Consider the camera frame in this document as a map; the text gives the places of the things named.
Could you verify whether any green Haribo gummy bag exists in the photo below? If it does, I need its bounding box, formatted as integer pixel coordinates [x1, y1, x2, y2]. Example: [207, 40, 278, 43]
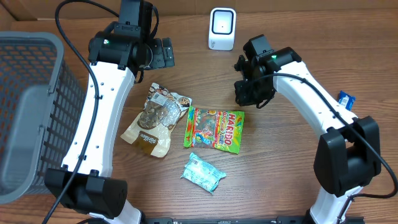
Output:
[183, 106, 245, 154]

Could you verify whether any brown nuts snack pouch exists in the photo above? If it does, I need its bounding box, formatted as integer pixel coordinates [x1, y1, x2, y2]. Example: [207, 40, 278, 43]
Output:
[121, 83, 192, 157]

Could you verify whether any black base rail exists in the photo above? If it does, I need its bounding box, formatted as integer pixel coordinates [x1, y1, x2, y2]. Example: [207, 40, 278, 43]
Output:
[136, 214, 365, 224]

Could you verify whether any white barcode scanner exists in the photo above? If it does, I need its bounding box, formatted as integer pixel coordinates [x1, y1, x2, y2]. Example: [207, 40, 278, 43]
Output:
[208, 7, 236, 51]

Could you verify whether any blue Oreo cookie pack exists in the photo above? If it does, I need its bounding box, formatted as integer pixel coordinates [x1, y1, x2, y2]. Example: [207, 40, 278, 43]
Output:
[338, 90, 356, 111]

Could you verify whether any grey plastic mesh basket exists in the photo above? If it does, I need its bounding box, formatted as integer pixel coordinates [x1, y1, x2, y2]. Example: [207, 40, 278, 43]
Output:
[1, 31, 85, 204]

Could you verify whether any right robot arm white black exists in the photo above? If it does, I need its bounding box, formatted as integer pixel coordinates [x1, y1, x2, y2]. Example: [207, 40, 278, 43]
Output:
[234, 35, 381, 223]

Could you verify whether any teal snack packet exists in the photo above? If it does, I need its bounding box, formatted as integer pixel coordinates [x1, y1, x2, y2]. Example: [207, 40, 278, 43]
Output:
[181, 152, 226, 194]

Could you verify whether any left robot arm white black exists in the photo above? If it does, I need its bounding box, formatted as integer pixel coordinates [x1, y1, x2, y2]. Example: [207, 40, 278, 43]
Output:
[45, 0, 174, 223]

